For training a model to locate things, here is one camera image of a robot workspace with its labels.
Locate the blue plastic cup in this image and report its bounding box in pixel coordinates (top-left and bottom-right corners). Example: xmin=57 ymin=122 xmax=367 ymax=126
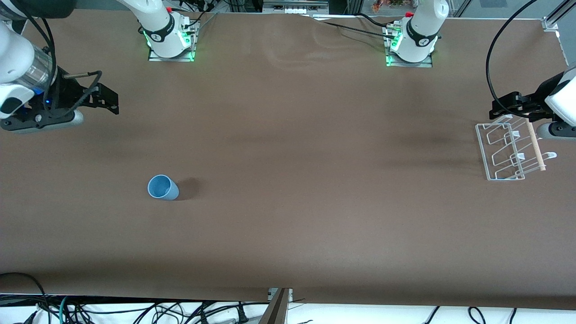
xmin=147 ymin=174 xmax=180 ymax=201

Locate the brown table cover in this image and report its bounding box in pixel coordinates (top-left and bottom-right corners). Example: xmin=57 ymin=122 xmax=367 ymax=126
xmin=0 ymin=9 xmax=576 ymax=311

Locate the white power strip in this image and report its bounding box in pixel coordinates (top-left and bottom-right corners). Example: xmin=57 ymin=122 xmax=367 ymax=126
xmin=262 ymin=0 xmax=330 ymax=15

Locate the dark angled beam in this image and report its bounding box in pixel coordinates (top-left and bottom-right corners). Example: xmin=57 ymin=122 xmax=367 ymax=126
xmin=258 ymin=288 xmax=291 ymax=324

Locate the white wire cup rack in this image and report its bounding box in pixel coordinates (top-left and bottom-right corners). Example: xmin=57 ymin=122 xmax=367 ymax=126
xmin=475 ymin=113 xmax=558 ymax=181

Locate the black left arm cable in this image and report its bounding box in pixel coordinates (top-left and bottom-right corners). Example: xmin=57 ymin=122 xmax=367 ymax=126
xmin=485 ymin=0 xmax=540 ymax=108

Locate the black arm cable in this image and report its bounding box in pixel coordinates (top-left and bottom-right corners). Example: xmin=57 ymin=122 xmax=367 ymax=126
xmin=485 ymin=0 xmax=540 ymax=108
xmin=9 ymin=0 xmax=103 ymax=122

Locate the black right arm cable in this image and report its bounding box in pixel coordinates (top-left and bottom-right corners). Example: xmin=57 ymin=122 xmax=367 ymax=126
xmin=9 ymin=0 xmax=103 ymax=122

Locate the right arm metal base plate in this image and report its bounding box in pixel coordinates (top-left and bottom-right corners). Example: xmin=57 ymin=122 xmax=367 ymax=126
xmin=148 ymin=19 xmax=199 ymax=63

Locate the aluminium frame profile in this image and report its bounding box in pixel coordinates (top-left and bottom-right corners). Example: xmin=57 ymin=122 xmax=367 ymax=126
xmin=541 ymin=0 xmax=576 ymax=33

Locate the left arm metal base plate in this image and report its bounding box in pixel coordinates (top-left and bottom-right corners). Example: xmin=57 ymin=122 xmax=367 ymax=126
xmin=384 ymin=23 xmax=434 ymax=68

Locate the black cable on table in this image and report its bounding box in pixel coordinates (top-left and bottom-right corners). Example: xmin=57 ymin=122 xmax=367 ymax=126
xmin=310 ymin=13 xmax=399 ymax=40

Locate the thick black looped cable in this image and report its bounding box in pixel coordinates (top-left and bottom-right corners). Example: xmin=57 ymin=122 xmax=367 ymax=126
xmin=0 ymin=272 xmax=49 ymax=324

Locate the teal cable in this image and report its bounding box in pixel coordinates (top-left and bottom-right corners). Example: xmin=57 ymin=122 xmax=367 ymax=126
xmin=58 ymin=296 xmax=72 ymax=324

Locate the black cable with plug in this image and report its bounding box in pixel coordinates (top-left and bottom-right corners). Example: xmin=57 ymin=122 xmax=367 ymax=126
xmin=189 ymin=301 xmax=250 ymax=324

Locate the small metal bracket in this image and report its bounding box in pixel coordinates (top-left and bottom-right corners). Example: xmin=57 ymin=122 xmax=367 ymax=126
xmin=267 ymin=288 xmax=294 ymax=303

